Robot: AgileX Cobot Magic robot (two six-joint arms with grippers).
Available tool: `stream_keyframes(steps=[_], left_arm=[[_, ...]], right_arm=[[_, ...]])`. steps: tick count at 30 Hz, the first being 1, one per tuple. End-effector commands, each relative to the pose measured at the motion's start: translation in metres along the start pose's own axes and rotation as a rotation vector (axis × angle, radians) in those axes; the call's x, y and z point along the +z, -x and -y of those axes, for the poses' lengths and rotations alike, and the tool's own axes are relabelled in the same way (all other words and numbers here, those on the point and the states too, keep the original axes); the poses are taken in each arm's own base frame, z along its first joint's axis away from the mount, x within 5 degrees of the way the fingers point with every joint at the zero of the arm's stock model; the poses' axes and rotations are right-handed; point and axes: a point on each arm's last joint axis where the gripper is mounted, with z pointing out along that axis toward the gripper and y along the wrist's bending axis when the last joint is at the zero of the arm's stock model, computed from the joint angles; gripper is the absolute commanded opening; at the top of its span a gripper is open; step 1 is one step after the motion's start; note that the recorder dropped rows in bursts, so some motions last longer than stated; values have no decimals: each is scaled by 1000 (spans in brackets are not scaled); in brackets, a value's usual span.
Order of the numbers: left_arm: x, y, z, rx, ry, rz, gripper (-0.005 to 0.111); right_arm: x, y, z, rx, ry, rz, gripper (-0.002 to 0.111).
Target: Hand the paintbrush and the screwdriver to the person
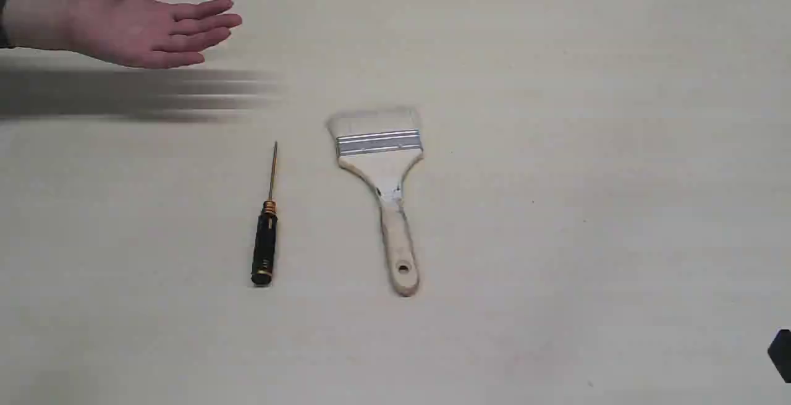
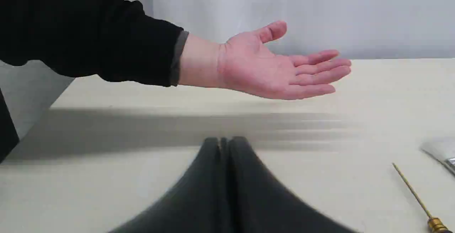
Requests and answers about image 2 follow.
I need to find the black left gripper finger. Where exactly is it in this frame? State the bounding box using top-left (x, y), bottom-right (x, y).
top-left (226, 136), bottom-right (359, 233)
top-left (107, 137), bottom-right (228, 233)

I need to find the wrench with beige handle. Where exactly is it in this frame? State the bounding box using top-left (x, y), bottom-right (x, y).
top-left (421, 138), bottom-right (455, 175)

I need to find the black gold handled screwdriver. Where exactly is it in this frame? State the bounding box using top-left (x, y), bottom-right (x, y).
top-left (392, 162), bottom-right (453, 233)

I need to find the forearm in black sleeve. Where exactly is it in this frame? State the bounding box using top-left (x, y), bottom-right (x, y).
top-left (0, 0), bottom-right (228, 88)

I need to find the open bare human hand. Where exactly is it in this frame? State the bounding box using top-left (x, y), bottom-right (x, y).
top-left (217, 21), bottom-right (352, 100)

